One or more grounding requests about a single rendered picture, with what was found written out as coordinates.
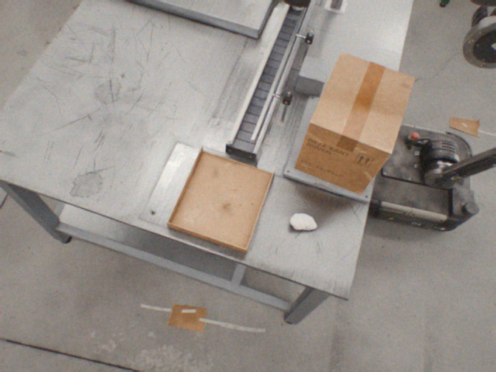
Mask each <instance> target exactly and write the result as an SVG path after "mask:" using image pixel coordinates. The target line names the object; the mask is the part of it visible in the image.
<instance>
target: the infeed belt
mask: <svg viewBox="0 0 496 372"><path fill-rule="evenodd" d="M310 3H311V0H310V2H309V5H310ZM308 8H309V6H308ZM308 8H306V11H305V13H304V15H303V19H302V21H301V23H300V26H299V28H298V31H297V33H298V34H299V31H300V28H301V27H302V24H303V21H304V18H305V17H306V13H307V11H308ZM300 14H301V11H294V10H293V9H292V7H291V5H290V7H289V10H288V12H287V14H286V17H285V19H284V21H283V24H282V26H281V29H280V31H279V33H278V36H277V38H276V40H275V43H274V46H273V48H272V51H271V52H270V55H269V57H268V60H267V62H266V65H265V67H264V69H263V72H262V74H261V77H260V79H259V81H258V84H257V86H256V88H255V91H254V93H253V96H252V98H251V100H250V102H249V105H248V107H247V110H246V113H245V115H244V118H243V120H242V122H241V124H240V127H239V129H238V132H237V134H236V136H235V139H234V141H233V143H232V144H230V145H229V146H230V147H232V148H236V149H238V150H241V151H245V152H247V153H250V154H252V153H253V151H254V148H255V145H256V143H257V141H258V138H259V135H260V133H261V130H262V128H263V125H264V122H265V120H266V116H267V114H268V112H269V109H270V106H271V105H272V101H273V99H274V97H272V99H271V100H270V103H269V106H268V108H267V110H266V113H265V116H264V118H263V121H262V123H261V127H260V129H259V131H258V134H257V137H256V139H255V142H251V138H252V135H253V133H254V130H255V127H256V125H257V123H258V120H259V117H260V115H261V112H262V110H263V108H264V105H265V102H266V99H267V98H268V95H269V92H270V89H271V88H272V84H273V82H274V80H275V77H276V74H277V73H278V70H279V67H280V64H281V62H282V60H283V56H284V54H285V52H286V49H287V46H288V45H289V42H290V39H291V37H292V34H293V32H294V29H295V26H296V24H297V21H298V19H299V17H300ZM296 40H297V37H296V36H295V38H294V41H293V44H292V47H291V49H290V51H289V54H288V57H287V59H286V62H285V64H284V67H283V70H282V72H281V74H280V77H279V80H278V83H277V86H276V87H275V90H274V94H275V93H276V91H277V89H278V86H279V83H280V80H281V78H282V76H283V73H284V70H285V68H286V65H287V63H288V60H289V57H290V55H291V53H292V50H293V47H294V45H295V41H296Z"/></svg>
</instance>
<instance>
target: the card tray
mask: <svg viewBox="0 0 496 372"><path fill-rule="evenodd" d="M274 172H275V168H274V170H273V172H272V173H271V172H269V171H266V170H262V169H260V168H256V167H253V166H250V165H246V164H244V163H241V162H237V161H235V160H232V159H228V158H226V157H222V156H219V155H216V154H212V153H210V152H207V151H203V145H201V148H200V150H199V152H198V154H197V157H196V159H195V161H194V163H193V166H192V168H191V169H190V172H189V174H188V176H187V178H186V180H185V183H184V185H183V187H182V189H181V192H180V194H179V196H178V198H177V200H176V203H175V205H174V206H173V209H172V211H171V213H170V215H169V218H168V220H167V222H166V223H167V226H168V227H170V228H171V229H174V230H178V231H180V232H183V233H187V234H189V235H193V236H195V237H197V238H201V239H204V240H206V241H210V242H213V243H215V244H218V245H221V246H223V247H227V248H230V249H234V250H236V251H239V252H242V253H244V254H246V253H247V250H248V247H249V243H250V241H251V238H252V235H253V233H254V230H255V226H256V224H257V221H258V218H259V215H260V213H261V209H262V207H263V204H264V201H265V198H266V195H267V192H268V189H269V186H270V184H271V181H272V177H273V175H274Z"/></svg>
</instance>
